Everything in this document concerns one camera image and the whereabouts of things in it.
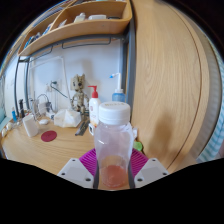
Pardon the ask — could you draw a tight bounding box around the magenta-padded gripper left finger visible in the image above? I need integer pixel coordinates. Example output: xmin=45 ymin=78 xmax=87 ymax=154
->
xmin=57 ymin=147 xmax=101 ymax=190

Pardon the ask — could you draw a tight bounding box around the small green item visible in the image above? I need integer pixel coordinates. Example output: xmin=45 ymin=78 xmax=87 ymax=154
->
xmin=133 ymin=140 xmax=144 ymax=152

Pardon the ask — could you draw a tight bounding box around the blue wash bottle, white nozzle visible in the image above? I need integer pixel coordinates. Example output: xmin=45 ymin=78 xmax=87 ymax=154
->
xmin=109 ymin=72 xmax=127 ymax=103

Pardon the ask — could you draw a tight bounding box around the white cup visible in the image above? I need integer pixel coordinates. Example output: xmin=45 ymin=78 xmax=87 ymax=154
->
xmin=22 ymin=114 xmax=40 ymax=138

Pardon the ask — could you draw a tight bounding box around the small white digital clock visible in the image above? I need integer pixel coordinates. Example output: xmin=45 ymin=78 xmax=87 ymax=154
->
xmin=88 ymin=122 xmax=96 ymax=136

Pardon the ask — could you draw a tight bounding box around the dark metal ruler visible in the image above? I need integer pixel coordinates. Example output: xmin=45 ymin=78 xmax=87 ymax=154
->
xmin=74 ymin=118 xmax=91 ymax=137

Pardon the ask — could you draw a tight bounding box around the flat round red coaster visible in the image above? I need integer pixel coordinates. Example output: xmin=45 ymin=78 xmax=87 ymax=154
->
xmin=40 ymin=130 xmax=58 ymax=143

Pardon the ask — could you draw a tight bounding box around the teal striped cloth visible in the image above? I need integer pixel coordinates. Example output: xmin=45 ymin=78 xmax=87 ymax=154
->
xmin=196 ymin=113 xmax=224 ymax=163

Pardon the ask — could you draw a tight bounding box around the white wall outlet with plug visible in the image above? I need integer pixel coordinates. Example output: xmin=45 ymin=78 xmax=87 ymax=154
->
xmin=49 ymin=79 xmax=59 ymax=93

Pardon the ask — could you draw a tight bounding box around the white power adapter box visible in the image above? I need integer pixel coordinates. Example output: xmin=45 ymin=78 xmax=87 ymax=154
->
xmin=37 ymin=101 xmax=48 ymax=116

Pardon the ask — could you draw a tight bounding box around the grey metal desk frame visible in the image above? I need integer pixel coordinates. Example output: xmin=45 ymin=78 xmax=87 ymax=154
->
xmin=13 ymin=19 xmax=137 ymax=118

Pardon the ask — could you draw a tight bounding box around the wooden shelf unit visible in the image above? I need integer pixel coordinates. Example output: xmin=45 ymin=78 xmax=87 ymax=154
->
xmin=17 ymin=0 xmax=134 ymax=58

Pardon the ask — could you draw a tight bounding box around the clear bottle with white cap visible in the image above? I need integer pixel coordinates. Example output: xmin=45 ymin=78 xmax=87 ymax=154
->
xmin=93 ymin=100 xmax=135 ymax=189

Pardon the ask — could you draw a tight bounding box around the white lotion bottle, red pump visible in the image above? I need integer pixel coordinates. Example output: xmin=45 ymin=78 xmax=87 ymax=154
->
xmin=87 ymin=85 xmax=102 ymax=129

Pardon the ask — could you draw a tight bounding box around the black handheld device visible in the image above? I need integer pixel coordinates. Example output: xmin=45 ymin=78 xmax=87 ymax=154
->
xmin=18 ymin=98 xmax=26 ymax=118

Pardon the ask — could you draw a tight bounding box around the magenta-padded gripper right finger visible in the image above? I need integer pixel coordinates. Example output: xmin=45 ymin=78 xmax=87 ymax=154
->
xmin=126 ymin=147 xmax=170 ymax=190

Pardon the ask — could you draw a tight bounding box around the small blue tube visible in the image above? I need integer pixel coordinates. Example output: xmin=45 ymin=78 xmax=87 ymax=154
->
xmin=11 ymin=107 xmax=18 ymax=124

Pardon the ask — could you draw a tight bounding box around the wooden tree-figure toy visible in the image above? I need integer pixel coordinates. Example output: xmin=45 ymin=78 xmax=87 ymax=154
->
xmin=69 ymin=73 xmax=90 ymax=114

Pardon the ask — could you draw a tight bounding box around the white tissue pack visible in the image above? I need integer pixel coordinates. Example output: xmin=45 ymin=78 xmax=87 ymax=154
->
xmin=53 ymin=108 xmax=83 ymax=129

